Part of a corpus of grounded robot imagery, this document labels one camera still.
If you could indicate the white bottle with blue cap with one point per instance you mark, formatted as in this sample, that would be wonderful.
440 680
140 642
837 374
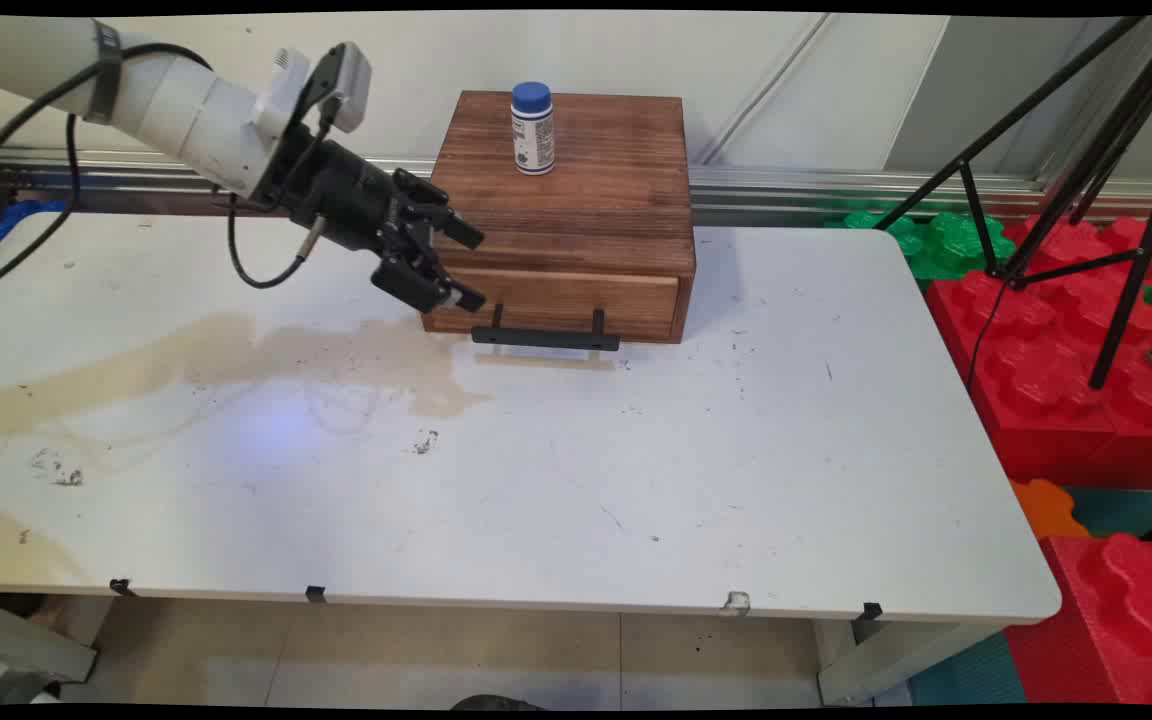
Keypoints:
533 135

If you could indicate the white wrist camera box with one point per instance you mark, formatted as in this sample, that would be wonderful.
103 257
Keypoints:
351 80

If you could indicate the large red foam block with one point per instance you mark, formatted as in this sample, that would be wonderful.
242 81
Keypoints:
1046 370

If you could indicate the black tripod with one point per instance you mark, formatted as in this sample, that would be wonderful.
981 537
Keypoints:
1126 100

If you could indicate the blue foam block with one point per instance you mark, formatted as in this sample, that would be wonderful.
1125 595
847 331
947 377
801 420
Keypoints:
16 225

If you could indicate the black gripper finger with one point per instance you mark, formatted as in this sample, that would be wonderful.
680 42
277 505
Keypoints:
441 220
416 278

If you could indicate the black table edge clip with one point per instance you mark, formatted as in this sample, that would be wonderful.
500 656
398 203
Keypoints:
871 610
315 594
120 587

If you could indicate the grey table leg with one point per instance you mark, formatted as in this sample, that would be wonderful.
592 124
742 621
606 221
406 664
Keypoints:
31 650
886 660

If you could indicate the brown wooden cabinet box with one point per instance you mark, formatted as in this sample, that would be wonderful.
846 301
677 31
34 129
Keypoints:
576 190

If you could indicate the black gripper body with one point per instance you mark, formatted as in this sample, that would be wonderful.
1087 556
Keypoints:
341 195

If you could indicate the orange foam block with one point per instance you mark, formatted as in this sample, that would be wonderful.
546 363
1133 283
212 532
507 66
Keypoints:
1046 510

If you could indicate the aluminium rail along wall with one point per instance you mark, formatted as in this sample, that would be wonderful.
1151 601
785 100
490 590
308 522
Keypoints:
836 190

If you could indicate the white tape piece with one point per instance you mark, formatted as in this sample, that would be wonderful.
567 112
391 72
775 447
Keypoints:
735 602

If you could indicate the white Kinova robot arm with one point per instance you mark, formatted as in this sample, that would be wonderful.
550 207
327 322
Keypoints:
176 100

